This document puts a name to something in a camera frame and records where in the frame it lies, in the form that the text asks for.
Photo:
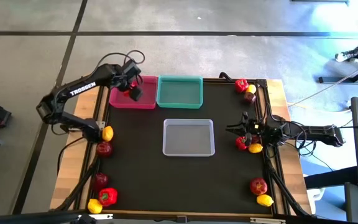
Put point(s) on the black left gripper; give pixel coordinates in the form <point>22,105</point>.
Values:
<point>124,79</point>

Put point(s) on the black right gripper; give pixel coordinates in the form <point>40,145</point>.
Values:
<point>259,132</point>

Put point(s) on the dark red apple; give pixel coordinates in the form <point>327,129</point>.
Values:
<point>249,97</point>
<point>100,181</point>
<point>104,149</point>

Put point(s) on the yellow lemon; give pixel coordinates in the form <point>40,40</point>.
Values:
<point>107,133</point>
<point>255,148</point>
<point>251,89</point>
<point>94,206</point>
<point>265,200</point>

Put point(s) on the clear frosted plastic basket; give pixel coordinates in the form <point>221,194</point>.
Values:
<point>188,137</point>

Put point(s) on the red apple with yellow patches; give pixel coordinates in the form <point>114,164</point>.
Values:
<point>258,186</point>

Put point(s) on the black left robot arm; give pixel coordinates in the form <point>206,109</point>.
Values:
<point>79,88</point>

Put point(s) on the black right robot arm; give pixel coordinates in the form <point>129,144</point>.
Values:
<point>319,132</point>

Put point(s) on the pink plastic basket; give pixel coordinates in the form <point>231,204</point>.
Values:
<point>145,101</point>

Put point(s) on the teal plastic basket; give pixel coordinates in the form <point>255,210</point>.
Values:
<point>179,93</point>

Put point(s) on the black desk foot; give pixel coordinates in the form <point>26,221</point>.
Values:
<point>334,79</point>

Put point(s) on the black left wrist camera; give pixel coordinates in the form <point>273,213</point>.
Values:
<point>132,68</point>

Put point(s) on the black table frame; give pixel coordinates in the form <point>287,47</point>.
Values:
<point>264,105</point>

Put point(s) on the black diagonal frame brace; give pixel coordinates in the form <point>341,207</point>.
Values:
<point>81,183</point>
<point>286,191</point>

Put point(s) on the silver metal bracket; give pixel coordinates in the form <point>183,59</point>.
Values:
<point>267,220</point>
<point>102,216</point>

